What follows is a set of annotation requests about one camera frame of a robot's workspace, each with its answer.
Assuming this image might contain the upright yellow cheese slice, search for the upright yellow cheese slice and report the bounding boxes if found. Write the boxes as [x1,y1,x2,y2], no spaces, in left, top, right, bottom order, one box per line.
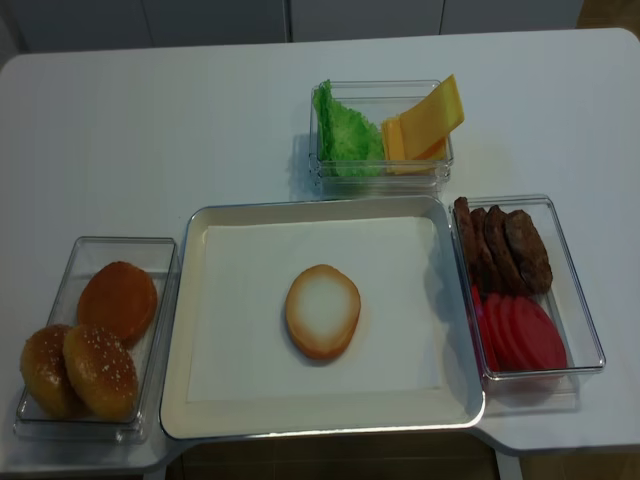
[399,75,465,160]

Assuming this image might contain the white paper tray liner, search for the white paper tray liner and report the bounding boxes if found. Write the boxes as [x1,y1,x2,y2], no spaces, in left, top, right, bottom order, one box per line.
[187,217,442,401]

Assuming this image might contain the white metal serving tray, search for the white metal serving tray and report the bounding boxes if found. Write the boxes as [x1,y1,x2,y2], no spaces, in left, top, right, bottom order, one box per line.
[160,196,485,439]

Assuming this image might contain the right sesame bun top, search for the right sesame bun top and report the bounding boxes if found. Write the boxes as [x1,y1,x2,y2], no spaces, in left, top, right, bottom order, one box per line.
[63,325,139,422]

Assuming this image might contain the clear patty and tomato container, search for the clear patty and tomato container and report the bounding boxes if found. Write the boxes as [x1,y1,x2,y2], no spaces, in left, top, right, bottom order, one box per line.
[450,195,606,412]

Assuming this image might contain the left sesame bun top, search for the left sesame bun top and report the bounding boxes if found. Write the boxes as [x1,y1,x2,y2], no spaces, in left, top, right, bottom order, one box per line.
[20,324,84,419]

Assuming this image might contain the brown meat patty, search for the brown meat patty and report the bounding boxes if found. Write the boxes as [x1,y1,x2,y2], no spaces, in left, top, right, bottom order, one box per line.
[454,197,478,284]
[484,205,530,296]
[504,210,553,295]
[471,208,503,295]

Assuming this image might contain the sesame bun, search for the sesame bun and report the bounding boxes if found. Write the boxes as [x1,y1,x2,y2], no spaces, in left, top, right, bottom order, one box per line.
[63,325,139,422]
[20,324,84,419]

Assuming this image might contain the leftmost red tomato slice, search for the leftmost red tomato slice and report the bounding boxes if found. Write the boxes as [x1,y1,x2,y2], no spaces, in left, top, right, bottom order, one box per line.
[471,285,499,372]

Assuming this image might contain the leftmost brown meat patty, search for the leftmost brown meat patty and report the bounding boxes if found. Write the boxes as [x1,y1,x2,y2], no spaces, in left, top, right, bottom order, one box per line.
[454,197,478,284]

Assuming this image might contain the plain bun half in container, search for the plain bun half in container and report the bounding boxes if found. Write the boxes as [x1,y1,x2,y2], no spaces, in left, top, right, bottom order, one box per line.
[77,261,158,348]

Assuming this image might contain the rightmost red tomato slice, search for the rightmost red tomato slice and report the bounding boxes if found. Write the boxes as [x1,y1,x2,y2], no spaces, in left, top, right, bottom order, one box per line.
[512,297,568,371]

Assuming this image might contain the green lettuce leaf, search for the green lettuce leaf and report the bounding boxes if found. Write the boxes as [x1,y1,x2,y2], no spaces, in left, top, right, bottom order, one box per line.
[313,79,385,177]

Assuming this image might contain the clear bun container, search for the clear bun container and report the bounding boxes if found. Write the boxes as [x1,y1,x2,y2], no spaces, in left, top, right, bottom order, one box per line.
[14,237,180,444]

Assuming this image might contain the rightmost brown meat patty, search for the rightmost brown meat patty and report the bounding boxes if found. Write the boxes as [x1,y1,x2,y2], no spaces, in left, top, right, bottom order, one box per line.
[504,210,553,295]

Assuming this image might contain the clear lettuce and cheese container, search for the clear lettuce and cheese container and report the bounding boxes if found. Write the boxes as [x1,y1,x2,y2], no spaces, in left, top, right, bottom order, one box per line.
[308,80,454,199]

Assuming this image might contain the red tomato slice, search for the red tomato slice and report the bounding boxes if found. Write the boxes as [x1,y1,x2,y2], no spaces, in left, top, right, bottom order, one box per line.
[484,293,514,371]
[512,297,568,371]
[471,285,499,372]
[496,296,530,371]

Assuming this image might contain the flat orange cheese slice stack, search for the flat orange cheese slice stack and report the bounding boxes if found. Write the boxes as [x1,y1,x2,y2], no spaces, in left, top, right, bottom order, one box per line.
[381,117,448,176]

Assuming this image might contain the bottom bun on tray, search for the bottom bun on tray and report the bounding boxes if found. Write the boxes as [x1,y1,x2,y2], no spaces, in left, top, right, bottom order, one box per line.
[285,264,361,362]

